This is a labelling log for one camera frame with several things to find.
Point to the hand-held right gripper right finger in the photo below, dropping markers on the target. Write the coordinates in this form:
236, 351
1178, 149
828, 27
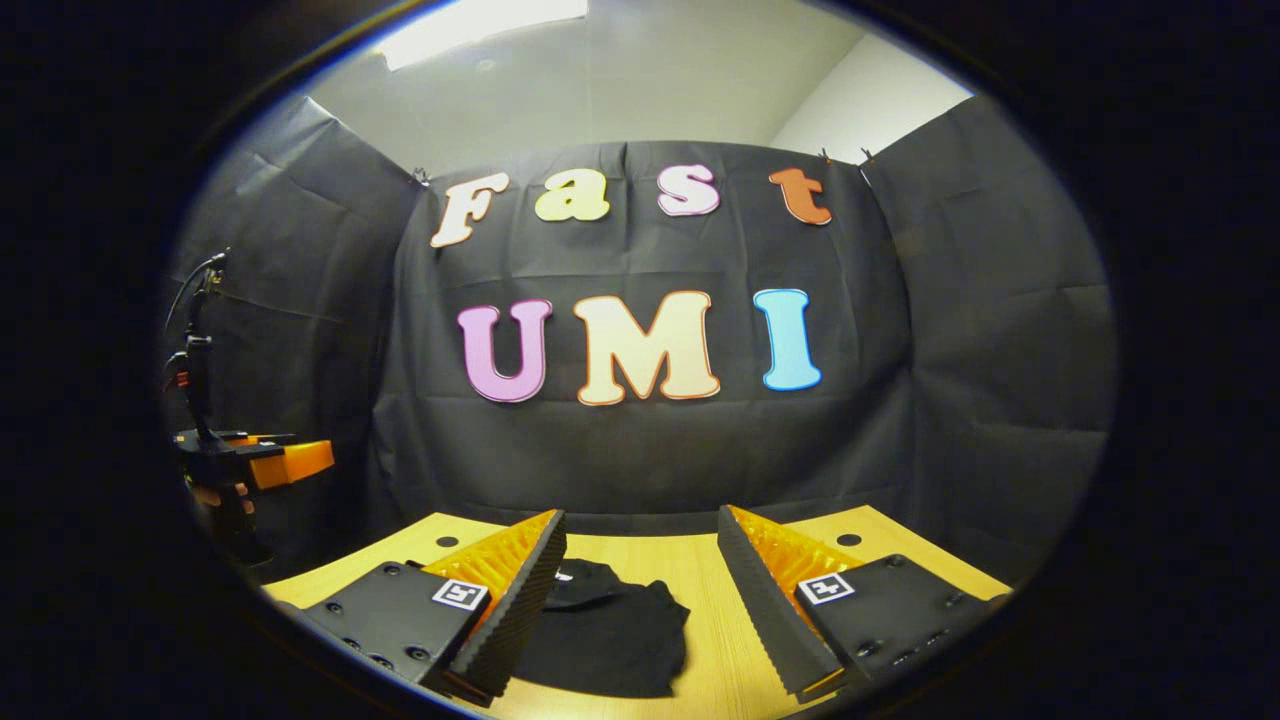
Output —
760, 600

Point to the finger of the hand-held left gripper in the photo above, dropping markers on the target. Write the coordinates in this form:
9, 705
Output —
290, 463

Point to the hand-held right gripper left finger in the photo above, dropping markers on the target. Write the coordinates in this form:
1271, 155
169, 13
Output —
530, 590

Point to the black button-up garment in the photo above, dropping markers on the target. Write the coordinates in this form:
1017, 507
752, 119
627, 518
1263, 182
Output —
610, 640

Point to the black backdrop cloth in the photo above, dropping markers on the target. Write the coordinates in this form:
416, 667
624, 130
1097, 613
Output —
650, 450

